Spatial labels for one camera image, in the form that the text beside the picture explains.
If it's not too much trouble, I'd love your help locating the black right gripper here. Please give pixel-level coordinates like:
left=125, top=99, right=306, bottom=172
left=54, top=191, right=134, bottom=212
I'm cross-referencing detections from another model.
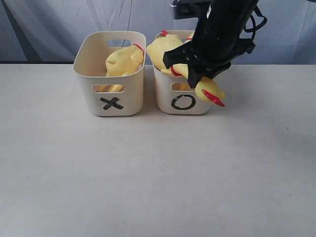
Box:
left=163, top=0, right=259, bottom=88

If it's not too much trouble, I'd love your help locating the blue-grey backdrop curtain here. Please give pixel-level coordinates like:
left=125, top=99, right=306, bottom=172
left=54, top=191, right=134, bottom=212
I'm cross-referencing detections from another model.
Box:
left=0, top=0, right=316, bottom=64

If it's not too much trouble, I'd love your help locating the cream bin marked X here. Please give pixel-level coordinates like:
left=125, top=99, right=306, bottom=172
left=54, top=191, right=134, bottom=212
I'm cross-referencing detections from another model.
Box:
left=73, top=31, right=146, bottom=117

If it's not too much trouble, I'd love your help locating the yellow rubber chicken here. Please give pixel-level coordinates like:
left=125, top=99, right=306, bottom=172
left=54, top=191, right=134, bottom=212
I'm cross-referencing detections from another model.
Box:
left=147, top=30, right=225, bottom=107

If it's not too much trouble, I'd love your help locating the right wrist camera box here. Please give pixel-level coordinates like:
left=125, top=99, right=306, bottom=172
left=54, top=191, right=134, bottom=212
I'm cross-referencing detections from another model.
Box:
left=170, top=0, right=211, bottom=20

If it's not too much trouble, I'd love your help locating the headless yellow chicken body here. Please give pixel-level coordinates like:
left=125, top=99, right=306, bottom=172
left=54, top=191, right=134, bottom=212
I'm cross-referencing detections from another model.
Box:
left=105, top=44, right=145, bottom=77

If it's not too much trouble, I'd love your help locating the cream bin marked O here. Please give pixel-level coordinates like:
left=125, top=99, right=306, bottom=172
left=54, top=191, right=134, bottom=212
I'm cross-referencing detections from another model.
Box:
left=147, top=30, right=222, bottom=115

